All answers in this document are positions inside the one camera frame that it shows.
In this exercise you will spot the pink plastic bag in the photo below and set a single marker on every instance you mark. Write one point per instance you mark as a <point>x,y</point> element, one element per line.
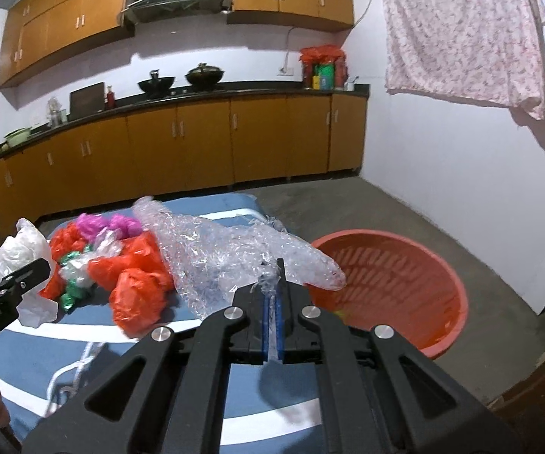
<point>88,224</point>

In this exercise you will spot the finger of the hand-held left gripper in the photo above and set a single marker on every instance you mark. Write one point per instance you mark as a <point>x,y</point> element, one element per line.
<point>21,279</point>

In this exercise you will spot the glass jar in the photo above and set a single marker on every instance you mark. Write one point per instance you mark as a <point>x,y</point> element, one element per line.
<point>56,114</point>

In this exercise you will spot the orange upper kitchen cabinets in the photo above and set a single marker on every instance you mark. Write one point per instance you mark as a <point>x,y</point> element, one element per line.
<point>78,19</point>

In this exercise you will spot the black wok with lid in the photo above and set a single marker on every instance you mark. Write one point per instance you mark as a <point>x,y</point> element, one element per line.
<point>205,78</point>

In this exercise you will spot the red bottle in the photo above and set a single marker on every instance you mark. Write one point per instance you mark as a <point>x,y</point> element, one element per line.
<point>110,98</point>

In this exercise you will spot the green pot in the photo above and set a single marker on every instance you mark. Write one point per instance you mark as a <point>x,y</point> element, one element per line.
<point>17,137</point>

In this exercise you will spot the green foil wrapper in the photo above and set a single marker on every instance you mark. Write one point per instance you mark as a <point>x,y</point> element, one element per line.
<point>76,300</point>

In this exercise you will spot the white plastic bag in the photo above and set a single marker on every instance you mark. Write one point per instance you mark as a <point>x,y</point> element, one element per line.
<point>21,246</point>

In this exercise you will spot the white cup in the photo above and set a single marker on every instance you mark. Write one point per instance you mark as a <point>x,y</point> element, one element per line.
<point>350,85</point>

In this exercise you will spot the red plastic basket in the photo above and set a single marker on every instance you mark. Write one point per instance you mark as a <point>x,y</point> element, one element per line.
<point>395,274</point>

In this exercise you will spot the pink floral hanging cloth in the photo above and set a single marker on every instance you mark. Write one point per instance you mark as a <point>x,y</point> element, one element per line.
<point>461,33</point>

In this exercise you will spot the orange kitchen cabinets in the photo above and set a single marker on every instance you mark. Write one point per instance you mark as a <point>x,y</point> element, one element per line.
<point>78,19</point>
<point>197,142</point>

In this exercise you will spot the blue white striped blanket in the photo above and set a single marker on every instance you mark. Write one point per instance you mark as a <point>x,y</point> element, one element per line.
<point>31,359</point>

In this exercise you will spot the black kitchen countertop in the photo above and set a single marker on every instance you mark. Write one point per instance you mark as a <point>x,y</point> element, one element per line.
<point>253,90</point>

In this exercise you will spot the white wall socket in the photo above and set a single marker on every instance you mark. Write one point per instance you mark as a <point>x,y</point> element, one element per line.
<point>285,70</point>

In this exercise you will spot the green box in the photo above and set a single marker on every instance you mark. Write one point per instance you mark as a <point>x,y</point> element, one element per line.
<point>323,77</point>

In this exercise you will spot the clear bubble wrap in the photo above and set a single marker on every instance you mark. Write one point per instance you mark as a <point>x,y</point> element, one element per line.
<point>215,255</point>

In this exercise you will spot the dark cutting board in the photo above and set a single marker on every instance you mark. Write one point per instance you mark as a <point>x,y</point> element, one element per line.
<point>87,100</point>

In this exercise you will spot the orange lower kitchen cabinets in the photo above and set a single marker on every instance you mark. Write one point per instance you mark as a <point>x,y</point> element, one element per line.
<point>197,142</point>

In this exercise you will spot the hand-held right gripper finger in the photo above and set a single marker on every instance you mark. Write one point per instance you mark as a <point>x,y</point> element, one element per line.
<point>278,326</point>
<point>267,324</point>

